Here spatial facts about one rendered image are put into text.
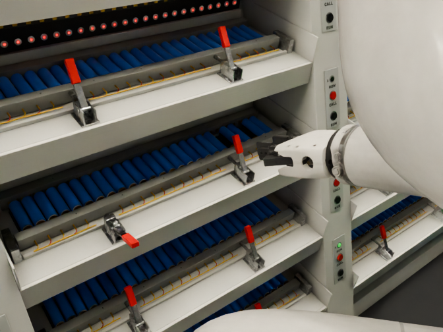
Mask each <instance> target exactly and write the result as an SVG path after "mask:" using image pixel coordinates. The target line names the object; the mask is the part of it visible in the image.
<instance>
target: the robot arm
mask: <svg viewBox="0 0 443 332"><path fill-rule="evenodd" d="M338 30H339V46H340V61H341V71H342V74H343V81H344V84H345V90H346V93H347V96H348V99H349V102H350V105H351V108H352V110H353V112H354V114H355V117H356V119H357V121H358V123H359V124H349V125H346V126H344V127H343V128H340V129H338V130H315V131H312V132H308V133H306V134H304V135H301V136H292V137H291V138H290V136H284V135H274V136H273V137H272V140H273V142H260V141H259V142H257V143H256V146H257V152H258V156H259V159H260V160H263V162H264V166H265V167H267V166H277V165H286V166H285V167H282V168H281V169H278V172H279V174H280V175H281V176H285V177H296V178H304V179H327V178H332V177H334V178H335V179H337V180H338V181H339V182H340V183H342V184H346V185H350V186H358V187H363V188H371V189H375V190H383V191H388V192H396V193H400V194H408V195H413V196H420V197H426V198H428V199H429V200H430V201H432V202H433V203H435V204H436V205H437V206H439V207H440V208H442V209H443V0H338ZM278 154H280V155H279V156H278ZM193 332H443V328H441V327H432V326H426V325H417V324H412V323H402V322H398V321H388V320H383V319H373V318H364V317H358V316H349V315H343V314H333V313H326V312H315V311H307V310H290V309H257V310H245V311H240V312H234V313H231V314H226V315H223V316H220V317H218V318H216V319H213V320H210V321H208V322H207V323H205V324H204V325H202V326H200V327H199V328H198V329H196V330H195V331H193Z"/></svg>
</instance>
